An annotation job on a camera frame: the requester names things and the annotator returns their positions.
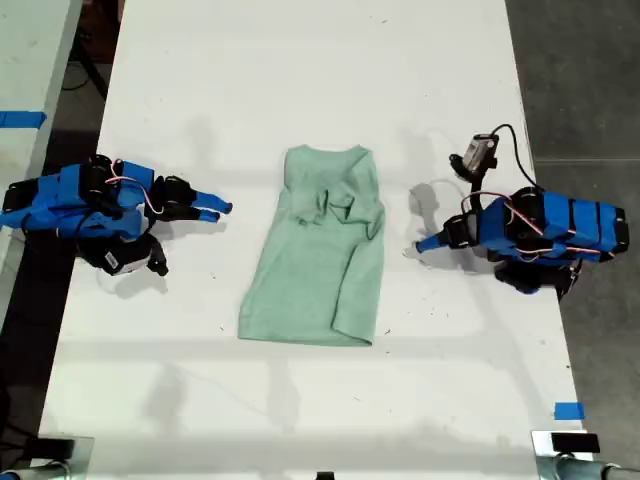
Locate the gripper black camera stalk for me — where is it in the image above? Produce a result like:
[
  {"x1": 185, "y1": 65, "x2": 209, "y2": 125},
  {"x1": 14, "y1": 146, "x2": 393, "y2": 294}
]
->
[
  {"x1": 448, "y1": 152, "x2": 500, "y2": 199},
  {"x1": 142, "y1": 233, "x2": 170, "y2": 277}
]

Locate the long blue tape strip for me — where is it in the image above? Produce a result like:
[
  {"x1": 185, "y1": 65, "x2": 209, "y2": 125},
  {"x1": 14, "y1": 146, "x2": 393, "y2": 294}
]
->
[{"x1": 0, "y1": 110, "x2": 48, "y2": 130}]

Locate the short blue tape strip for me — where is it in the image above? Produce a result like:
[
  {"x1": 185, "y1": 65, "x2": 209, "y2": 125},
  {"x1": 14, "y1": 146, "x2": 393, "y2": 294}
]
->
[{"x1": 553, "y1": 401, "x2": 586, "y2": 422}]

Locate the white side table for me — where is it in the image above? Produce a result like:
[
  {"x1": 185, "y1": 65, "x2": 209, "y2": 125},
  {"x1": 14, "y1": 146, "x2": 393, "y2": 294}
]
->
[{"x1": 0, "y1": 0, "x2": 85, "y2": 326}]

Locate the black camera cable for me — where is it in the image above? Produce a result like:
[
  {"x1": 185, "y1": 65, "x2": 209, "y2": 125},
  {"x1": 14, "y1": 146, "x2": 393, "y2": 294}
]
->
[{"x1": 489, "y1": 123, "x2": 546, "y2": 192}]

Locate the metal table clamp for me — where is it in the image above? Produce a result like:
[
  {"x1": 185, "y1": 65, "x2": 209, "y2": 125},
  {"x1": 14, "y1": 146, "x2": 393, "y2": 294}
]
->
[
  {"x1": 9, "y1": 435, "x2": 95, "y2": 480},
  {"x1": 530, "y1": 428, "x2": 640, "y2": 480}
]

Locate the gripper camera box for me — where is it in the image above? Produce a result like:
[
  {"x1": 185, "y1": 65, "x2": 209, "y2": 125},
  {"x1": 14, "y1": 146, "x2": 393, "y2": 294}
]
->
[
  {"x1": 97, "y1": 242, "x2": 151, "y2": 278},
  {"x1": 462, "y1": 133, "x2": 500, "y2": 174}
]

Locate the small black box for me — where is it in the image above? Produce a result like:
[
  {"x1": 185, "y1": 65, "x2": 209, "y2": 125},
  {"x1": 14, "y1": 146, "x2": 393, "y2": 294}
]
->
[
  {"x1": 23, "y1": 437, "x2": 76, "y2": 459},
  {"x1": 549, "y1": 432, "x2": 601, "y2": 454}
]

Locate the pale green T-shirt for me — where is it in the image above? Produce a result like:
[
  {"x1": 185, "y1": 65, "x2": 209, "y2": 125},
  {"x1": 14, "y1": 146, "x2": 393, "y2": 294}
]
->
[{"x1": 237, "y1": 143, "x2": 387, "y2": 348}]

